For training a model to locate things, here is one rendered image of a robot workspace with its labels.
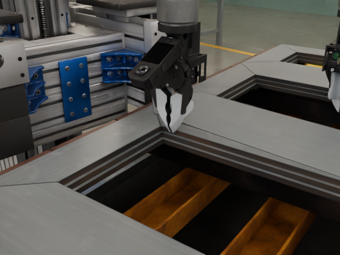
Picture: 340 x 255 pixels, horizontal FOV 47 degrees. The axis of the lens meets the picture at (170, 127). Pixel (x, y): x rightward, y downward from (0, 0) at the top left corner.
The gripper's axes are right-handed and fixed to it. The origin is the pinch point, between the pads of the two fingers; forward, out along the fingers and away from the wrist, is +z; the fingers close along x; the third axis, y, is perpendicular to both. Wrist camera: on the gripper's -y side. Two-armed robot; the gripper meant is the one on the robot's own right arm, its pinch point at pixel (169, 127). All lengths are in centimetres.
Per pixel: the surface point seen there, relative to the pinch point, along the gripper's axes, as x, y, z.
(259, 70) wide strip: 4, 50, 0
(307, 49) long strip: 1, 84, 0
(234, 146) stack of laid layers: -13.4, 1.7, 0.8
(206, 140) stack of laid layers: -7.8, 1.1, 1.1
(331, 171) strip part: -30.3, 3.0, 0.7
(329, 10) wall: 171, 752, 73
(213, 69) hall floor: 162, 301, 84
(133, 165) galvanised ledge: 16.3, 6.8, 17.4
